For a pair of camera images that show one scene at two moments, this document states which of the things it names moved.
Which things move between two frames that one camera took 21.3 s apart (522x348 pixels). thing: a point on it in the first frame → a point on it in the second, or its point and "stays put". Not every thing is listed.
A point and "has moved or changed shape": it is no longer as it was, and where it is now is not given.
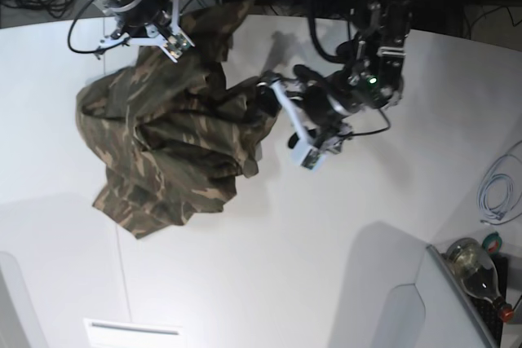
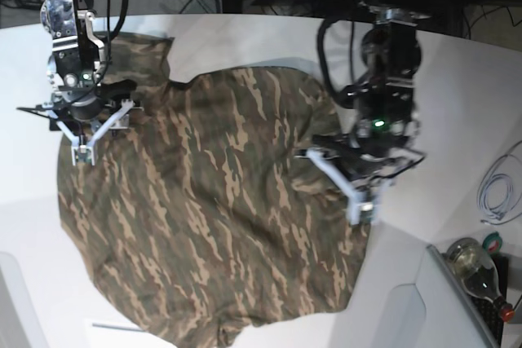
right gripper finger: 269,99 → 333,141
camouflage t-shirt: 173,137 has moved or changed shape
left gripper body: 135,1 → 82,101
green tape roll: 492,243 stays put
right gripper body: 328,104 → 377,156
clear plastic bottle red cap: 478,270 stays put
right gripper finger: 311,79 → 326,154
